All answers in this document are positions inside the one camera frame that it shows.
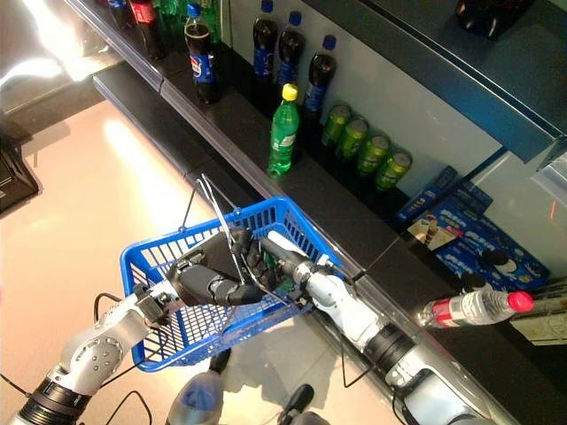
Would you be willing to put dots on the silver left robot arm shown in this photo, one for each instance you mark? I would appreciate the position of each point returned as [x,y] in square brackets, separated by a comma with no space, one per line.
[102,345]

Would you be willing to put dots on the silver robot leg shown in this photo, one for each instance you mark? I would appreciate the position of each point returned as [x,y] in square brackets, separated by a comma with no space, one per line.
[299,398]
[195,398]

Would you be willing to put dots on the silver left robot leg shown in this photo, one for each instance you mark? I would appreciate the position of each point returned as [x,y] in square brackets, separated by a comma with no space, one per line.
[195,398]

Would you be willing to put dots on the Coca-Cola bottle red label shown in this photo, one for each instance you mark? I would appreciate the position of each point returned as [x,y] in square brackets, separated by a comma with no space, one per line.
[148,26]

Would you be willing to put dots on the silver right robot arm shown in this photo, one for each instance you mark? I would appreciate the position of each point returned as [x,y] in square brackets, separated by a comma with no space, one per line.
[354,310]

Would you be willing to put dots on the green soda bottle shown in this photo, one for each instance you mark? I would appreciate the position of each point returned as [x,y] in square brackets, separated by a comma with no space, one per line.
[170,11]
[212,22]

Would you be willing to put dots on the beige carton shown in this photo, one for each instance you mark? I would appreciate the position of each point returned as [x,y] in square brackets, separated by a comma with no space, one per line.
[551,292]
[540,329]

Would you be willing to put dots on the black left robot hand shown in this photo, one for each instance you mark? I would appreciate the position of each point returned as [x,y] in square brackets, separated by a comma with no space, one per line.
[212,261]

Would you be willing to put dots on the silver right robot leg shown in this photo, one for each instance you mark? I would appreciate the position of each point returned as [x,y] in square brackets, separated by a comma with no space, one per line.
[299,398]

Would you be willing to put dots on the blue Oreo cookie box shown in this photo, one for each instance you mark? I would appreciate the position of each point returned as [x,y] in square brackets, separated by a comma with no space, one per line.
[496,234]
[460,261]

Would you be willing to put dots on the water bottle red cap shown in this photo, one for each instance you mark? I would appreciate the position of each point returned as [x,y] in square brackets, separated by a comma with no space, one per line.
[469,307]

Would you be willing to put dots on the black crate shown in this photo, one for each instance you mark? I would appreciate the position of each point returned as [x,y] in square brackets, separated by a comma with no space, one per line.
[13,177]

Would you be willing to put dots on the slim blue cookie box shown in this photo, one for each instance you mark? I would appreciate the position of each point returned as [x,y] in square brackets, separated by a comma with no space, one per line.
[425,197]

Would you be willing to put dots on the cream wafer cone box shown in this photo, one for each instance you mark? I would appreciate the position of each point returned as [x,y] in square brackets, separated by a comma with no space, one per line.
[432,232]

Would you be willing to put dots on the blue plastic shopping basket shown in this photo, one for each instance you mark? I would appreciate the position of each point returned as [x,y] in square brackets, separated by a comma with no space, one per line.
[190,329]

